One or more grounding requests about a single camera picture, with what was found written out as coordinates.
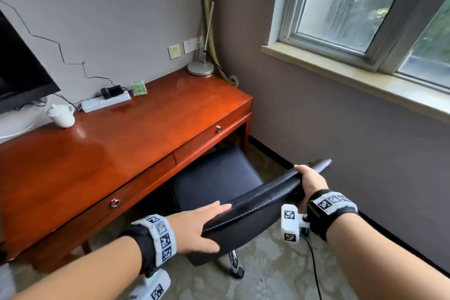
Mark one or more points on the person's right forearm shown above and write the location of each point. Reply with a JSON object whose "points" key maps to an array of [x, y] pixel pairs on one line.
{"points": [[379, 257]]}

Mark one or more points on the black power adapter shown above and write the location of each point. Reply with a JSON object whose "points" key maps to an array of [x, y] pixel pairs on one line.
{"points": [[112, 92]]}

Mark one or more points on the white wall socket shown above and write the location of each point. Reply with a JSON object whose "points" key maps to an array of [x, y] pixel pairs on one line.
{"points": [[192, 45]]}

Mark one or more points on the red-brown wooden desk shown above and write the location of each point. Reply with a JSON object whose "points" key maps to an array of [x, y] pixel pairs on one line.
{"points": [[116, 145]]}

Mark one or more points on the person's left hand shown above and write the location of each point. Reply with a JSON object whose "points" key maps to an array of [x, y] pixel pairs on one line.
{"points": [[186, 229]]}

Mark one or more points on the small green box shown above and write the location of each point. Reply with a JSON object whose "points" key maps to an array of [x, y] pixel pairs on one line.
{"points": [[139, 88]]}

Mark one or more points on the person's right thumb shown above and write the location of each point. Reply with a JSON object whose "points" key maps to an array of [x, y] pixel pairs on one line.
{"points": [[300, 169]]}

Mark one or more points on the person's left forearm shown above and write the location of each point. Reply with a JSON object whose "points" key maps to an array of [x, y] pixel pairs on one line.
{"points": [[88, 271]]}

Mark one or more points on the person's left thumb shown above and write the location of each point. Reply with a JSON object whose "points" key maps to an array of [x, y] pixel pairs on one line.
{"points": [[207, 245]]}

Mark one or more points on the white power strip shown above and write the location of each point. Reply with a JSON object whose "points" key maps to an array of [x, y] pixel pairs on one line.
{"points": [[105, 102]]}

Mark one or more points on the black leather office chair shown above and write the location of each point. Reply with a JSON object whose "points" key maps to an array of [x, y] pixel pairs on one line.
{"points": [[218, 178]]}

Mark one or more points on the black flat television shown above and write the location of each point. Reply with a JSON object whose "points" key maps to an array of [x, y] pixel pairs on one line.
{"points": [[17, 74]]}

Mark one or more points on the black marker wristband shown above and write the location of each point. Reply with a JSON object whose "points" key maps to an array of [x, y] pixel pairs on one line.
{"points": [[327, 210], [154, 241]]}

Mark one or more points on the black right marker wristband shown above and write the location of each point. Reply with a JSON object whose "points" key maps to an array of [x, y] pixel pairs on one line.
{"points": [[327, 210]]}

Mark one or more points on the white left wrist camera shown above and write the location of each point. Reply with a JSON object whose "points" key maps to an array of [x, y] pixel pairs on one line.
{"points": [[153, 285]]}

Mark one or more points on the black left marker wristband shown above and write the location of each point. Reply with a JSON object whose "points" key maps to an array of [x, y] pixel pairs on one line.
{"points": [[154, 241]]}

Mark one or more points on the silver desk lamp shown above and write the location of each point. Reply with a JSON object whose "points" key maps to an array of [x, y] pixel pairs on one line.
{"points": [[200, 67]]}

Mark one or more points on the beige wall socket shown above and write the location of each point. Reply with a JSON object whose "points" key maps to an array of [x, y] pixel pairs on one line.
{"points": [[174, 52]]}

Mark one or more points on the grey framed window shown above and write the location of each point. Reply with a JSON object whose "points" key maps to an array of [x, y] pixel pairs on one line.
{"points": [[351, 4]]}

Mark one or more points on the person's right hand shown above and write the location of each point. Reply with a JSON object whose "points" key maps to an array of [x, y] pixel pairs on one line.
{"points": [[314, 182]]}

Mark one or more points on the white ceramic teapot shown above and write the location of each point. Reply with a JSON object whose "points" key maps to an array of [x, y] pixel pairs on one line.
{"points": [[62, 116]]}

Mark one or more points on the beige stone window sill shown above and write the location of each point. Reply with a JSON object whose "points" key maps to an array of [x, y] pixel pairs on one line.
{"points": [[351, 74]]}

